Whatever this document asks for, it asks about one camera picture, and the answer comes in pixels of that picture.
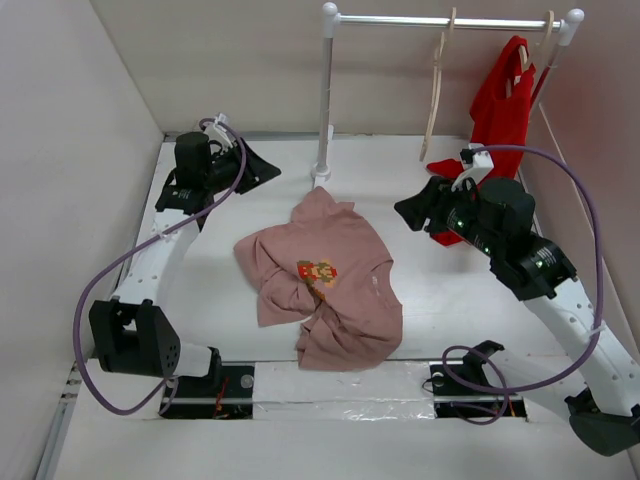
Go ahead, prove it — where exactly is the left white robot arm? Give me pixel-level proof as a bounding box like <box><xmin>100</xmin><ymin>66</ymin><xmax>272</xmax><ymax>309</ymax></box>
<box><xmin>89</xmin><ymin>132</ymin><xmax>281</xmax><ymax>397</ymax></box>

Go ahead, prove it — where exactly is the red t shirt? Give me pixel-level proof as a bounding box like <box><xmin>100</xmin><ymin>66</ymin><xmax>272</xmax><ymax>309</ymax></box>
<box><xmin>426</xmin><ymin>36</ymin><xmax>536</xmax><ymax>247</ymax></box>

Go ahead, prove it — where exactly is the beige hanger holding red shirt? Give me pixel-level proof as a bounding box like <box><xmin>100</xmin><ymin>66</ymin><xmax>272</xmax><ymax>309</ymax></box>
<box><xmin>505</xmin><ymin>10</ymin><xmax>555</xmax><ymax>97</ymax></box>

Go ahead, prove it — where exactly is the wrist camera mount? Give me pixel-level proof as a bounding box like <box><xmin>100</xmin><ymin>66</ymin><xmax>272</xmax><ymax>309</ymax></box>
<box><xmin>451</xmin><ymin>143</ymin><xmax>494</xmax><ymax>191</ymax></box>
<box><xmin>198</xmin><ymin>113</ymin><xmax>237</xmax><ymax>148</ymax></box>

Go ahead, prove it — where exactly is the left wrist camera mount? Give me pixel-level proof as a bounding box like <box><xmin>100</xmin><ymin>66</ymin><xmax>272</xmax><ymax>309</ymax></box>
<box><xmin>198</xmin><ymin>113</ymin><xmax>237</xmax><ymax>148</ymax></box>

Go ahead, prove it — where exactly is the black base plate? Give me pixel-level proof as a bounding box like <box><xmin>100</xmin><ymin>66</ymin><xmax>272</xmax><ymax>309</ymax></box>
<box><xmin>160</xmin><ymin>363</ymin><xmax>255</xmax><ymax>420</ymax></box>
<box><xmin>421</xmin><ymin>359</ymin><xmax>527</xmax><ymax>421</ymax></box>

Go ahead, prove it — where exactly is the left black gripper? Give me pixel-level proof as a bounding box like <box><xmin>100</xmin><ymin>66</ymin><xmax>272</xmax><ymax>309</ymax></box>
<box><xmin>202</xmin><ymin>139</ymin><xmax>279</xmax><ymax>195</ymax></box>

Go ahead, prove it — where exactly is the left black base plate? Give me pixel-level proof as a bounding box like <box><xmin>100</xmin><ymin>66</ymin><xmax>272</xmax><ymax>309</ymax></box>
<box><xmin>160</xmin><ymin>363</ymin><xmax>255</xmax><ymax>420</ymax></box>

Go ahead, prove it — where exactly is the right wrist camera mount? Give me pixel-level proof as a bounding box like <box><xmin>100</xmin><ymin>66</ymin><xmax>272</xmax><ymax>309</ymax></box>
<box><xmin>451</xmin><ymin>143</ymin><xmax>494</xmax><ymax>191</ymax></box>

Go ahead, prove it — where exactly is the white clothes rack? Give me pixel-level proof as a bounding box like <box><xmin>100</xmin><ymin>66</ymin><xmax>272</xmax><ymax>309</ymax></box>
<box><xmin>311</xmin><ymin>2</ymin><xmax>585</xmax><ymax>187</ymax></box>

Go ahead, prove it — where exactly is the pink t shirt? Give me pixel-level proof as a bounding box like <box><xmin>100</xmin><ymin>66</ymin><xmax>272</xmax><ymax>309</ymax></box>
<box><xmin>234</xmin><ymin>187</ymin><xmax>403</xmax><ymax>371</ymax></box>

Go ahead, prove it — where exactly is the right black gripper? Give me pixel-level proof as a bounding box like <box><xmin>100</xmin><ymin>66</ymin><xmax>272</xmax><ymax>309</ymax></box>
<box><xmin>394</xmin><ymin>174</ymin><xmax>502</xmax><ymax>258</ymax></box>

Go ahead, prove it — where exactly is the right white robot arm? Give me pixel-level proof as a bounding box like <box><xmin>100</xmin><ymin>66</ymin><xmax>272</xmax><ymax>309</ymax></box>
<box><xmin>394</xmin><ymin>176</ymin><xmax>639</xmax><ymax>457</ymax></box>

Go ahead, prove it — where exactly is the beige wooden hanger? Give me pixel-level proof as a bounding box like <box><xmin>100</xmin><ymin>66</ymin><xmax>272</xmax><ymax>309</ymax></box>
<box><xmin>419</xmin><ymin>7</ymin><xmax>457</xmax><ymax>163</ymax></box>

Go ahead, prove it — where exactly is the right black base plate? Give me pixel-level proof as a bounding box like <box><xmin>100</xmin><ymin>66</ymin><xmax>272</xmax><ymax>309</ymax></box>
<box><xmin>421</xmin><ymin>359</ymin><xmax>527</xmax><ymax>421</ymax></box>

